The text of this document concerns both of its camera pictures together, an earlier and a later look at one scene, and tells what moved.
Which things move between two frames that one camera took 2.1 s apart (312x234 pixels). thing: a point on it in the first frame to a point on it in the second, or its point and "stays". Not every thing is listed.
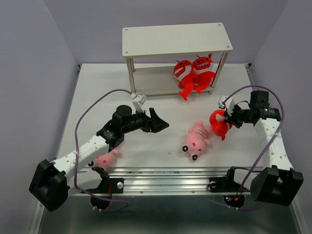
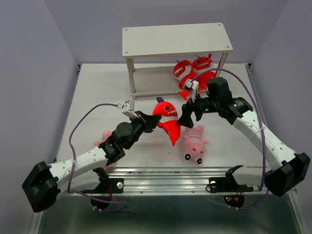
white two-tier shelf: x=171 y=40 stays
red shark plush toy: x=183 y=71 stays
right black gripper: x=231 y=118 to x=185 y=119
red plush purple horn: x=220 y=127 to x=168 y=121
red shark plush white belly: x=203 y=73 stays
